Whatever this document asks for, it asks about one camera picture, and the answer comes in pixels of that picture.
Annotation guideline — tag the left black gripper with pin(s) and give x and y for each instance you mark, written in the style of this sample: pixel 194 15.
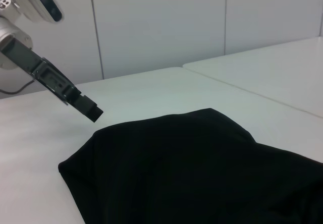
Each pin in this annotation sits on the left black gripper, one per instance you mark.
pixel 38 70

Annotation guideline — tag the black shirt with FREE print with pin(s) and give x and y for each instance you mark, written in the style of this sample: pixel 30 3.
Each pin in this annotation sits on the black shirt with FREE print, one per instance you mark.
pixel 189 171

